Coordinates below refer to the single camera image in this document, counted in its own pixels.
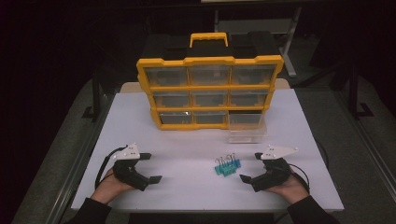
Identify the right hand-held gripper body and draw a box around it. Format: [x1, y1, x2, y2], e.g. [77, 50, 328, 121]
[250, 145, 299, 192]

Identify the grey metal stand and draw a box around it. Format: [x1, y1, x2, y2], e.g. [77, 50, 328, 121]
[214, 7, 303, 78]

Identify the black floor stand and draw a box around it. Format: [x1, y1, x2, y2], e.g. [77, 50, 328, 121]
[337, 62, 375, 120]
[81, 69, 110, 120]

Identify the person's right hand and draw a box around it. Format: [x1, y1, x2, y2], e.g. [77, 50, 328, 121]
[265, 172, 310, 205]

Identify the clear plastic pull-out drawer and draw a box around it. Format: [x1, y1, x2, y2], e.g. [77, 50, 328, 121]
[227, 112, 268, 145]

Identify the person's left hand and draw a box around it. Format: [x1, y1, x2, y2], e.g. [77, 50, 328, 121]
[90, 169, 134, 205]

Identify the metal floor rail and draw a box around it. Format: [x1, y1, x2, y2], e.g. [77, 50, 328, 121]
[50, 92, 115, 224]
[335, 90, 396, 195]

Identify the left hand-held gripper cable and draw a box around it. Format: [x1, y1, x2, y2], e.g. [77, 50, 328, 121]
[94, 144, 129, 189]

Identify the yellow black drawer organizer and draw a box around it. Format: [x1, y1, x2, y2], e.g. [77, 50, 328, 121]
[135, 31, 285, 132]

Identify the right hand-held gripper cable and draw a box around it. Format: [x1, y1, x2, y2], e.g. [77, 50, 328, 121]
[288, 141, 331, 194]

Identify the hand-held gripper cable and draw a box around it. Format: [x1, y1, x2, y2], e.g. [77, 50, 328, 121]
[94, 144, 129, 189]
[288, 141, 331, 194]

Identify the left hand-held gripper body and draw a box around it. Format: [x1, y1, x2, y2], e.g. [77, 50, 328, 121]
[112, 143, 149, 191]

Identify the grid of transparent drawers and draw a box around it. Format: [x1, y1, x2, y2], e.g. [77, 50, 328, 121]
[144, 64, 277, 125]

